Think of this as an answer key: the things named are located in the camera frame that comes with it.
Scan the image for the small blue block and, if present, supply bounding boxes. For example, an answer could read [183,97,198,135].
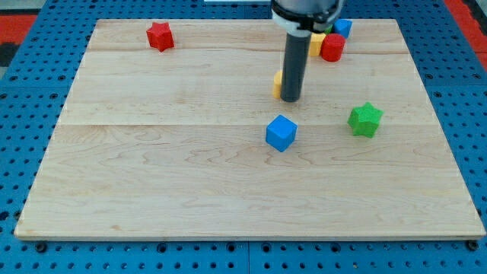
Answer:
[333,19,353,39]

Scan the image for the light wooden board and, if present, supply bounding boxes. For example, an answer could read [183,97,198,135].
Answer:
[14,19,485,241]

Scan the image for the red cylinder block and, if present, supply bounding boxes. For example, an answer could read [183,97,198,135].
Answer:
[321,33,346,62]

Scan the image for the blue cube block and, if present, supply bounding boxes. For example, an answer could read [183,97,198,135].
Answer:
[266,115,298,152]

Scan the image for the green star block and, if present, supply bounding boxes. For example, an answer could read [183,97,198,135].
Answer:
[347,102,384,139]

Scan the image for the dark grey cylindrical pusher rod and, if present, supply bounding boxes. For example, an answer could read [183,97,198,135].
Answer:
[280,34,311,102]

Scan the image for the red star block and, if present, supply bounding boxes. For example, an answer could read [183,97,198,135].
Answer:
[146,22,175,52]

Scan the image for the yellow hexagon block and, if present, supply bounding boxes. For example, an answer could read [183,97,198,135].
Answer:
[308,33,326,56]

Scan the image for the green block behind arm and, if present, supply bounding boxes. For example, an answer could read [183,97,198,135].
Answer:
[324,25,333,34]

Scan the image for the yellow heart block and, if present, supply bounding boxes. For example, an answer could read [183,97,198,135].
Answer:
[272,70,282,99]

